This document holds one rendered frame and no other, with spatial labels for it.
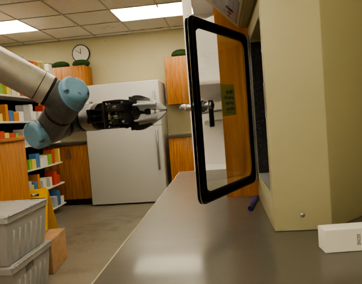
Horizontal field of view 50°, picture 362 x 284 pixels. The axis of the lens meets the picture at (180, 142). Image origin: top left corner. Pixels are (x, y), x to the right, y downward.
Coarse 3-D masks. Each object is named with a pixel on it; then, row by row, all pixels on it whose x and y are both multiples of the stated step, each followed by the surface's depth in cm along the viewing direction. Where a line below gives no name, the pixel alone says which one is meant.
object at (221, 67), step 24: (216, 48) 91; (240, 48) 102; (216, 72) 90; (240, 72) 102; (192, 96) 81; (216, 96) 90; (240, 96) 101; (192, 120) 82; (216, 120) 90; (240, 120) 101; (216, 144) 89; (240, 144) 100; (216, 168) 89; (240, 168) 100
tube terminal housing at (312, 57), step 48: (288, 0) 75; (336, 0) 78; (288, 48) 75; (336, 48) 78; (288, 96) 76; (336, 96) 78; (288, 144) 76; (336, 144) 77; (288, 192) 77; (336, 192) 77
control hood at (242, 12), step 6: (210, 0) 103; (240, 0) 83; (246, 0) 81; (252, 0) 82; (240, 6) 87; (246, 6) 86; (252, 6) 86; (222, 12) 105; (240, 12) 92; (246, 12) 91; (228, 18) 105; (240, 18) 97; (246, 18) 96; (234, 24) 106; (240, 24) 102; (246, 24) 103
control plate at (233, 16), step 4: (212, 0) 101; (216, 0) 98; (220, 0) 95; (224, 0) 92; (232, 0) 87; (236, 0) 85; (216, 4) 101; (220, 4) 98; (224, 4) 95; (232, 4) 90; (236, 4) 87; (220, 8) 102; (224, 8) 99; (232, 8) 94; (236, 8) 91; (224, 12) 103; (236, 12) 94; (228, 16) 103; (232, 16) 100; (236, 16) 97; (232, 20) 104
